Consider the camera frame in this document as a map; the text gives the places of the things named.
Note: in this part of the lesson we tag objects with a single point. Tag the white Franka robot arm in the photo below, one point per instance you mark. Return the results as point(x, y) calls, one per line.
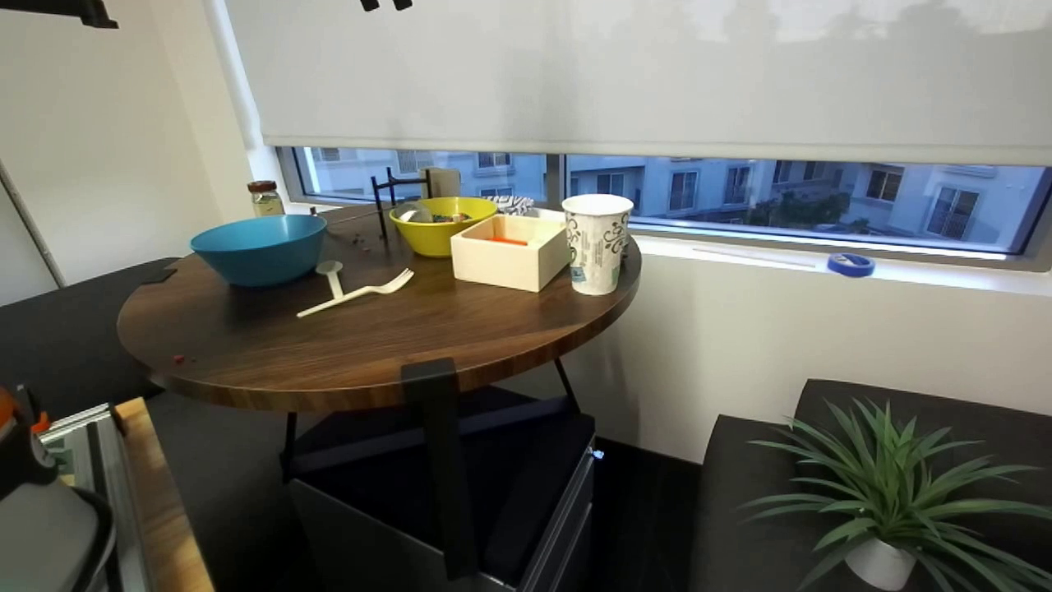
point(34, 548)

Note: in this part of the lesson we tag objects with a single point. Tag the floral patterned paper cup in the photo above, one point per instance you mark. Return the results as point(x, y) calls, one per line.
point(596, 249)

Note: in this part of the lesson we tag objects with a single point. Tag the spice jar with brown lid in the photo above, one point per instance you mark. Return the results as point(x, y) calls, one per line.
point(264, 199)

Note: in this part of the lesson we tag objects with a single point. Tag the small patterned paper bowl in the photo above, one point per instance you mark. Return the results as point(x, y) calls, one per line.
point(509, 202)

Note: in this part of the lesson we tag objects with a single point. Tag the yellow plastic bowl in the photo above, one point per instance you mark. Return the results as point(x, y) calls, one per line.
point(432, 236)

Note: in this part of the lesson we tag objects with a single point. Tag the white roller window blind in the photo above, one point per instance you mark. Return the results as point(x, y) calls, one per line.
point(660, 78)

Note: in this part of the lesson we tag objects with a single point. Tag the small white plastic scoop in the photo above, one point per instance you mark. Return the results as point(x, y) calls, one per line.
point(331, 269)

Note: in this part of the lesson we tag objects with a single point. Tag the blue plastic bowl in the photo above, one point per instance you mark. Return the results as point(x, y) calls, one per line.
point(256, 251)

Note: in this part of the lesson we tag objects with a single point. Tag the light wooden square box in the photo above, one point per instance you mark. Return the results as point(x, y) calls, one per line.
point(513, 265)

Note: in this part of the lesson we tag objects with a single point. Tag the white plastic fork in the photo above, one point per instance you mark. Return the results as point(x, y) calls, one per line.
point(366, 291)

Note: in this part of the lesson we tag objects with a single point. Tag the black padded bench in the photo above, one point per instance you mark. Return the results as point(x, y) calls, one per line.
point(52, 331)

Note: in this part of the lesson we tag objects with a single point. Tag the blue tape roll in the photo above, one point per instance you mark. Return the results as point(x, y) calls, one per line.
point(849, 265)

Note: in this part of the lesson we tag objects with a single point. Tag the light wooden plank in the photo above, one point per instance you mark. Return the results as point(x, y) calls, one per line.
point(160, 504)

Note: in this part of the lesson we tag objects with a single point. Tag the green spiky potted plant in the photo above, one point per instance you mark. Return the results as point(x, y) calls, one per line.
point(898, 470)

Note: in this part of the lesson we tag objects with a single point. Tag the white plant pot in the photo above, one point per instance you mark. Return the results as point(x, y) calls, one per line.
point(880, 565)

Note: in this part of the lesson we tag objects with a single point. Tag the window with grey frame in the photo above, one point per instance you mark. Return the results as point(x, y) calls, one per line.
point(766, 199)

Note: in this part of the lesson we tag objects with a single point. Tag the black metal table frame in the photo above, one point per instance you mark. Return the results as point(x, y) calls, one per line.
point(437, 440)

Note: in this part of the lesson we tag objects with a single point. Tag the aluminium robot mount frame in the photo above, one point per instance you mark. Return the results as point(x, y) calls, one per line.
point(84, 440)

